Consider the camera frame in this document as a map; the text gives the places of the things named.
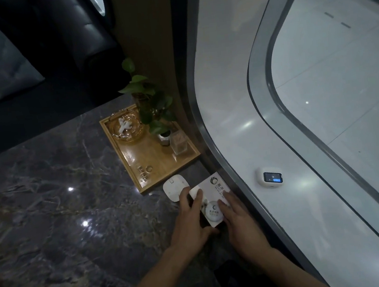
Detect glass ashtray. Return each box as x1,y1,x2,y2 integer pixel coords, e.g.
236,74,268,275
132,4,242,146
109,109,147,144

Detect person's left forearm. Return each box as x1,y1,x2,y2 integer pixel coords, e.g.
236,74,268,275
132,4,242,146
103,243,201,287

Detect grey curved window frame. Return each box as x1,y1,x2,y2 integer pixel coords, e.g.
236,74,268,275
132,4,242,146
237,0,379,278

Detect black leather sofa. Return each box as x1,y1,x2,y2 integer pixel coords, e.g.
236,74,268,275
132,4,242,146
0,0,140,164

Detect small white plant pot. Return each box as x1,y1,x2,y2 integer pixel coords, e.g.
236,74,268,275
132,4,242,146
157,132,173,148

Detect crumpled white tissue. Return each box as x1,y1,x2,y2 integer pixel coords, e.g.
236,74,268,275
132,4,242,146
117,116,135,135

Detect green potted plant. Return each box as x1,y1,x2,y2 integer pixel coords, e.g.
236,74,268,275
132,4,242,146
115,53,179,139

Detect clear glass toothpick holder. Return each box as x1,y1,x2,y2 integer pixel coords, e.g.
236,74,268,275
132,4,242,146
169,131,190,156

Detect person's right hand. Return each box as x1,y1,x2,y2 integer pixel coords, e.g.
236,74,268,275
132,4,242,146
217,187,275,265

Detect person's right forearm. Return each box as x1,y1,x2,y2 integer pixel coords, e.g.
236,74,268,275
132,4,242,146
254,240,333,287

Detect white square device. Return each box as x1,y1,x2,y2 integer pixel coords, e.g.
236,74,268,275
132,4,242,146
161,174,193,205

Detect white tissue box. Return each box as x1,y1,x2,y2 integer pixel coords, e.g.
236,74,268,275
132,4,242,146
186,170,236,230

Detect white device with screen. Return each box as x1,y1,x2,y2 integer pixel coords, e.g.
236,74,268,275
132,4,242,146
255,165,285,189

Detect person's left hand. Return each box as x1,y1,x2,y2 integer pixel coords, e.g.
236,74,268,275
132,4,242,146
164,185,223,257

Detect person's dark trousers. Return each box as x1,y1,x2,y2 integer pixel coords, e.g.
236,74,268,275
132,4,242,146
213,256,265,287

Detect wooden tray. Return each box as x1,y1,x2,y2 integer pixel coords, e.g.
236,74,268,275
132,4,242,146
98,97,205,200

